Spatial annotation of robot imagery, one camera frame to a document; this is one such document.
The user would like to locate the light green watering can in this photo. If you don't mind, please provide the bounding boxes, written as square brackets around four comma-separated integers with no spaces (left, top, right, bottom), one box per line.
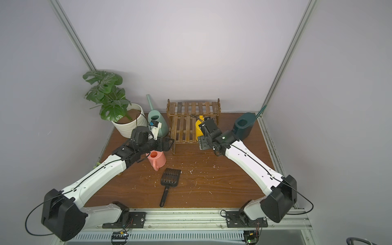
[147,95,169,137]

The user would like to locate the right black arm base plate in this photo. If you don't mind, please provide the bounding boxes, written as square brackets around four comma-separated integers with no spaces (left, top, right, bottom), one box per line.
[220,210,268,228]

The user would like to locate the right small circuit board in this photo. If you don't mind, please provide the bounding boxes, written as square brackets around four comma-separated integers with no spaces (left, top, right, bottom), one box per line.
[243,230,259,245]

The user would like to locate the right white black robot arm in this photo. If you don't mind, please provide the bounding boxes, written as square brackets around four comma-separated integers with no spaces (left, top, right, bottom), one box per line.
[198,117,314,225]

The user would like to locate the white ribbed plant pot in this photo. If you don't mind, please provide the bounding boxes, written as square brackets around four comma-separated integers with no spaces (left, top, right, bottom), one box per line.
[112,103,148,138]

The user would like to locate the small circuit board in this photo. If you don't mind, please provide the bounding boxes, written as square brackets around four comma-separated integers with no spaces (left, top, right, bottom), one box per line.
[111,231,129,245]
[243,230,259,245]

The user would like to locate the aluminium front rail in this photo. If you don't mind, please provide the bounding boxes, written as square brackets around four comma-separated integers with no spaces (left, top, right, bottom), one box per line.
[82,205,312,231]

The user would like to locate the black slotted scoop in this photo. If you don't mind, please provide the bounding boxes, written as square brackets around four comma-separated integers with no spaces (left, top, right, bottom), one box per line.
[159,168,182,207]

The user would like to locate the yellow small watering can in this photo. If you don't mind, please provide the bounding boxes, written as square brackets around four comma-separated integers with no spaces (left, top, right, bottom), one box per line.
[195,115,204,140]

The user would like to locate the dark green watering can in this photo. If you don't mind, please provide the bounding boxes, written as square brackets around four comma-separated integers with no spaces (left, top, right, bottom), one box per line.
[232,105,267,140]

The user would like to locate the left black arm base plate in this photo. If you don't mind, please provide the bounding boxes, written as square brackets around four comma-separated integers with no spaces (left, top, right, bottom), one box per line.
[102,211,147,229]

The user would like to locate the left small circuit board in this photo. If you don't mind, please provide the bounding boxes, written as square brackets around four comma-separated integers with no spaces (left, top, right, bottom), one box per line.
[111,231,129,245]

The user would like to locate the brown wooden slatted shelf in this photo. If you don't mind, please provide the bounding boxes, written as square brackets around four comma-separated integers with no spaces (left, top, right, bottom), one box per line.
[166,100,221,153]

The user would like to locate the pink small watering can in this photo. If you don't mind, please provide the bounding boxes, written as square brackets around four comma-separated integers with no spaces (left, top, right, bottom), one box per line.
[148,151,166,171]

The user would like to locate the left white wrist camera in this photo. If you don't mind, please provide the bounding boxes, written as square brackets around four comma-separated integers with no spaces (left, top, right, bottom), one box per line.
[149,120,162,140]

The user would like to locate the green monstera plant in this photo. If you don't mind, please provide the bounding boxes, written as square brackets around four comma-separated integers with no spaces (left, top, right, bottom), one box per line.
[82,70,133,123]

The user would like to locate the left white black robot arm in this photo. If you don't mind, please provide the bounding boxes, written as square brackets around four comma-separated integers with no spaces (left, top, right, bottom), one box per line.
[41,126,175,242]

